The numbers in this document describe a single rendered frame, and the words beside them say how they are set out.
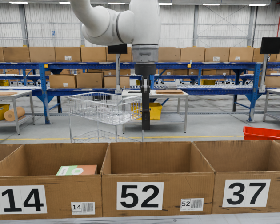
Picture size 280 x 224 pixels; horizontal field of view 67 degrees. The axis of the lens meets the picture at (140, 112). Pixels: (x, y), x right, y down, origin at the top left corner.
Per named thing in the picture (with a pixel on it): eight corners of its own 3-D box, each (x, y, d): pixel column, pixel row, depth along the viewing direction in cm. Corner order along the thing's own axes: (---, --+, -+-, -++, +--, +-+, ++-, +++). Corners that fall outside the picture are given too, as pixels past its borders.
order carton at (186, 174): (102, 218, 75) (100, 174, 71) (110, 174, 104) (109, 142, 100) (212, 215, 77) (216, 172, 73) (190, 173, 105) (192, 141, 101)
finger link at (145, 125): (150, 110, 77) (150, 111, 76) (150, 129, 79) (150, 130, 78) (141, 110, 77) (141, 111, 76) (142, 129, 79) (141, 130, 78)
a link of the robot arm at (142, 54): (130, 45, 67) (131, 64, 69) (159, 44, 67) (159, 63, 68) (132, 46, 76) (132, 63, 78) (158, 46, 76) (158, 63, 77)
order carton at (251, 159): (211, 215, 77) (215, 172, 73) (189, 173, 105) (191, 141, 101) (317, 212, 78) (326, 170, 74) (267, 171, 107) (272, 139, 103)
